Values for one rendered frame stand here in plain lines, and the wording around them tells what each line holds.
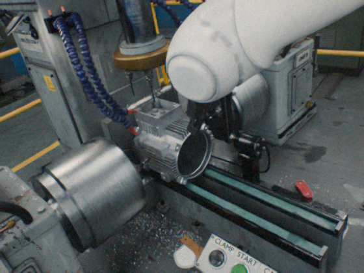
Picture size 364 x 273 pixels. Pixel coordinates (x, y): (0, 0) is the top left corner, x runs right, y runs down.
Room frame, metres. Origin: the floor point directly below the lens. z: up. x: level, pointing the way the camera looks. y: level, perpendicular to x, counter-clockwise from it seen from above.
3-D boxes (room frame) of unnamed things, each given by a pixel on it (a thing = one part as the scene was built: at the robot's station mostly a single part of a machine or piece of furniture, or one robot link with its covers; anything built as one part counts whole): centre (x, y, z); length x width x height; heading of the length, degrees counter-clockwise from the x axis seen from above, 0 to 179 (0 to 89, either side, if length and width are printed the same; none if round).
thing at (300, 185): (0.77, -0.36, 0.81); 0.09 x 0.03 x 0.02; 2
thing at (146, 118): (0.90, 0.06, 1.11); 0.12 x 0.11 x 0.07; 40
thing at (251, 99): (1.09, -0.21, 1.04); 0.41 x 0.25 x 0.25; 131
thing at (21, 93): (4.89, 2.39, 0.02); 0.70 x 0.50 x 0.05; 50
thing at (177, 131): (0.87, 0.04, 1.02); 0.20 x 0.19 x 0.19; 40
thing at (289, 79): (1.26, -0.41, 0.99); 0.35 x 0.31 x 0.37; 131
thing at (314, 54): (1.28, -0.59, 1.07); 0.08 x 0.07 x 0.20; 41
